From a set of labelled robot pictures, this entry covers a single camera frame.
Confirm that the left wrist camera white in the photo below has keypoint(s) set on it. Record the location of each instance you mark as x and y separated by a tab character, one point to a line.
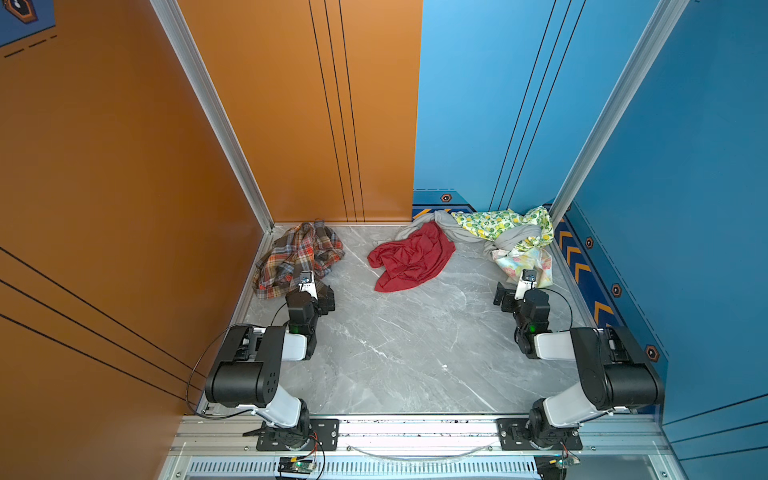
307	282

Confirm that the aluminium front rail frame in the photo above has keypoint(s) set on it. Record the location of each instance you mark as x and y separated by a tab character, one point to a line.
423	446

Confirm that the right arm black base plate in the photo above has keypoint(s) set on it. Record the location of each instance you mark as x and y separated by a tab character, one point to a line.
518	434

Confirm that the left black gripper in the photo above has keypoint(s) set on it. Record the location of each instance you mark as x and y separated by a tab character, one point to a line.
322	307

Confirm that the grey white cloth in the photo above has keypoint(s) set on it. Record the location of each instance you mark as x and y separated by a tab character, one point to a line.
456	233

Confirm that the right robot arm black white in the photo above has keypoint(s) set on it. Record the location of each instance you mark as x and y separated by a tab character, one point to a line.
613	374

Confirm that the yellow green lemon print cloth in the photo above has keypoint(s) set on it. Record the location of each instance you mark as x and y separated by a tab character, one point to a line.
534	229

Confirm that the right circuit board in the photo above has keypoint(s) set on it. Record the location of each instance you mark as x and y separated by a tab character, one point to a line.
555	467

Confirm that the right aluminium corner post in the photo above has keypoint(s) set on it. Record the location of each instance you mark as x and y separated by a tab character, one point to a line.
652	40

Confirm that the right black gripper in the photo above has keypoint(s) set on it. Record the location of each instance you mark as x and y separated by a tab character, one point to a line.
509	298

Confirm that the left green circuit board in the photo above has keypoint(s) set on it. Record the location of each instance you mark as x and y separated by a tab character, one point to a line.
296	467

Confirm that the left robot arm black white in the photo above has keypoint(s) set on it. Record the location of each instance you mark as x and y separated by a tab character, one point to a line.
245	374

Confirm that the pastel floral cloth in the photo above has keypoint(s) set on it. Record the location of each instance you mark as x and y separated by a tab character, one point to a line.
514	262

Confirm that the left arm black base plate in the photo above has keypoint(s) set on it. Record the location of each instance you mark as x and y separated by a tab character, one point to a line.
322	433

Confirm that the plaid brown red cloth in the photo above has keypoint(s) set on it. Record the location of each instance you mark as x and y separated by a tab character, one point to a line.
310	246

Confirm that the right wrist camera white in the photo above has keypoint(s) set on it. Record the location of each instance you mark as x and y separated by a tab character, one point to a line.
526	282

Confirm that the left aluminium corner post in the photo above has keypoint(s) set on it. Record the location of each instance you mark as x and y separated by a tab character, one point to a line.
171	18

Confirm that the aluminium corner post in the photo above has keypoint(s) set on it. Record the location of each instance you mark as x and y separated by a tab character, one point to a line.
171	18
652	40

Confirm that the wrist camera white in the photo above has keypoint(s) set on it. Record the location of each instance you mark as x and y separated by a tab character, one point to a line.
526	282
307	282

